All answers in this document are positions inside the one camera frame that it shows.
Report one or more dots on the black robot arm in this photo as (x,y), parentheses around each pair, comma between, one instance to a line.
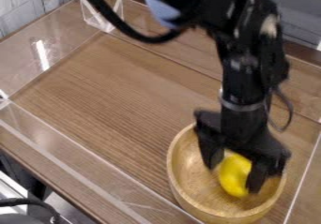
(247,33)

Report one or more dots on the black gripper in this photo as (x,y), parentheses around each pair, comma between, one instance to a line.
(242,132)

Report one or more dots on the brown wooden bowl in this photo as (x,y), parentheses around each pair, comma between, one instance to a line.
(195,187)

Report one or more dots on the clear acrylic corner bracket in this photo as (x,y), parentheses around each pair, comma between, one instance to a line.
(94,18)

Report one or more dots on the yellow lemon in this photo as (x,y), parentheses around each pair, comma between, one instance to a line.
(233,173)

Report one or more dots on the clear acrylic barrier wall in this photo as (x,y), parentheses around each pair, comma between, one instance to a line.
(91,183)

